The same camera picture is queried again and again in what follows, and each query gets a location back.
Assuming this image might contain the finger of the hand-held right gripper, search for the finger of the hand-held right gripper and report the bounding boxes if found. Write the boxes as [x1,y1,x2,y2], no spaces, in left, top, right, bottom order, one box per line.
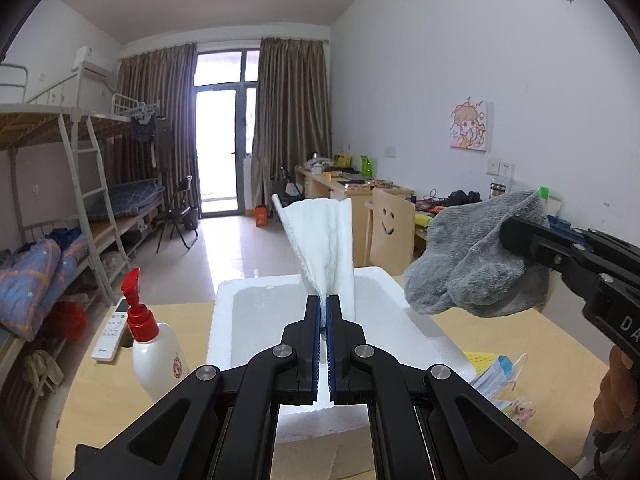
[550,228,640,273]
[500,215,621,311]

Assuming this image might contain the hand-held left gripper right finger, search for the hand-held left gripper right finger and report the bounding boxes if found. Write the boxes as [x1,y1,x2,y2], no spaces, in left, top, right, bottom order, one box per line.
[327,296,576,480]

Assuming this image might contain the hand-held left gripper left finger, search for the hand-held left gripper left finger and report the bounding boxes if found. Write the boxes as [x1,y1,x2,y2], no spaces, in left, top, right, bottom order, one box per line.
[75,296,321,480]

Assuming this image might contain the grey sock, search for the grey sock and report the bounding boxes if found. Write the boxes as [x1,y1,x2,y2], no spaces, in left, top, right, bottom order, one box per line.
[404,190,551,319]

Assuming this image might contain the white foam box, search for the white foam box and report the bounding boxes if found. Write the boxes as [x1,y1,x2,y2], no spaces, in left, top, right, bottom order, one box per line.
[206,267,477,443]

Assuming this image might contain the white towel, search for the white towel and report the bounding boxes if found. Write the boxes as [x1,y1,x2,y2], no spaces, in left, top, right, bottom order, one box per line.
[277,199,357,322]

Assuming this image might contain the person's right hand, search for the person's right hand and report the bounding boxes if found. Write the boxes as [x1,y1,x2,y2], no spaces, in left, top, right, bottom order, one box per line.
[595,350,640,433]

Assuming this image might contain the black headphones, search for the black headphones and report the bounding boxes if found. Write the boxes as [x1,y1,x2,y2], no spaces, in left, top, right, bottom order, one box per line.
[447,190,484,207]

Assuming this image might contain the blue face mask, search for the blue face mask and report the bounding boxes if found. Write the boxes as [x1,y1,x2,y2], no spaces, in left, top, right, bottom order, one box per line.
[472,352,531,397]

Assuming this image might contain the wooden chair with smiley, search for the wooden chair with smiley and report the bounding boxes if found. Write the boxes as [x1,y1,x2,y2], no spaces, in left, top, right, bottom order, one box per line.
[362,188,417,277]

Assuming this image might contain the colourful patterned packet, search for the colourful patterned packet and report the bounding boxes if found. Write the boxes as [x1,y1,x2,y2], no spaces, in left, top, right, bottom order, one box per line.
[500,397,537,422]

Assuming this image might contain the white lotion bottle red pump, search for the white lotion bottle red pump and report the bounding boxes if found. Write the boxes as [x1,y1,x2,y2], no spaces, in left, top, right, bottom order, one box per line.
[121,268,191,402]

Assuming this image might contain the light wooden desk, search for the light wooden desk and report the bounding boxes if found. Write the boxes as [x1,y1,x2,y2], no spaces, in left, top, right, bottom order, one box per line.
[295,164,416,213]

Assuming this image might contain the black folding chair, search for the black folding chair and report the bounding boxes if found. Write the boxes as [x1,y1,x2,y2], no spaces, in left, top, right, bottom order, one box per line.
[156,175,200,254]

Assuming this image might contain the white remote control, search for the white remote control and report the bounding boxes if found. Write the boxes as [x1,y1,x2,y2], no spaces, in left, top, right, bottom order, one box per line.
[91,297,134,362]

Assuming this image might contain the white metal bunk bed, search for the white metal bunk bed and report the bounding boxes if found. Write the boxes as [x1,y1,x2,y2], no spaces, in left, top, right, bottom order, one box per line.
[87,92,168,261]
[0,62,133,411]

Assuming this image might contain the glass balcony door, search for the glass balcony door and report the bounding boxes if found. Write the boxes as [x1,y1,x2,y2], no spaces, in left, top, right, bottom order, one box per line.
[192,47,261,219]

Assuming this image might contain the dark blue bedding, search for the dark blue bedding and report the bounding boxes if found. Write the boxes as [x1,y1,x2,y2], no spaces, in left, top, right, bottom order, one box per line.
[90,179,166,221]

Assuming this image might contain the brown curtain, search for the brown curtain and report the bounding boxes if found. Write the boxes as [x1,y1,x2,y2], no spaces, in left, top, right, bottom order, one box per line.
[250,36,334,211]
[117,42,201,221]

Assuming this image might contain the red bag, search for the red bag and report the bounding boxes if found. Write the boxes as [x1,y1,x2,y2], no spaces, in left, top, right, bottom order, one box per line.
[47,300,87,342]

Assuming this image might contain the hanging dark garment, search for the hanging dark garment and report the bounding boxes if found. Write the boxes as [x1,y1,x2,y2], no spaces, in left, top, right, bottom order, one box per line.
[127,102,162,145]

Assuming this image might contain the blue checked quilt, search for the blue checked quilt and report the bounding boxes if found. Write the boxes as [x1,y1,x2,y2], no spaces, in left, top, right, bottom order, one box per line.
[0,237,94,342]

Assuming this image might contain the white air conditioner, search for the white air conditioner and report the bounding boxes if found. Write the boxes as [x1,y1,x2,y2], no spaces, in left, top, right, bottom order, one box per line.
[72,46,114,79]

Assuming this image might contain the pink cartoon wall poster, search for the pink cartoon wall poster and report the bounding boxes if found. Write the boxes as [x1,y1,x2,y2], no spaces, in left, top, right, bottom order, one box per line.
[449,99,494,153]

